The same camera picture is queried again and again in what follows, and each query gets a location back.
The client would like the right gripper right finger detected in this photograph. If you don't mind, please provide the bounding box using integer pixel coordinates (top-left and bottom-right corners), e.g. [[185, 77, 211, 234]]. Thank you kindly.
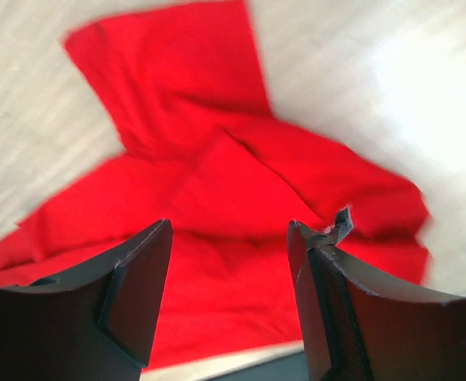
[[287, 210, 466, 380]]

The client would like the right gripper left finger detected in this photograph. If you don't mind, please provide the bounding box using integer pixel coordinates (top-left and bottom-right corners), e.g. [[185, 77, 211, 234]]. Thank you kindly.
[[0, 220, 173, 380]]

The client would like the red t shirt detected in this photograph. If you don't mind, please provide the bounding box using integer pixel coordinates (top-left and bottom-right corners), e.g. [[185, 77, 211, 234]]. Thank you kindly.
[[0, 1, 429, 369]]

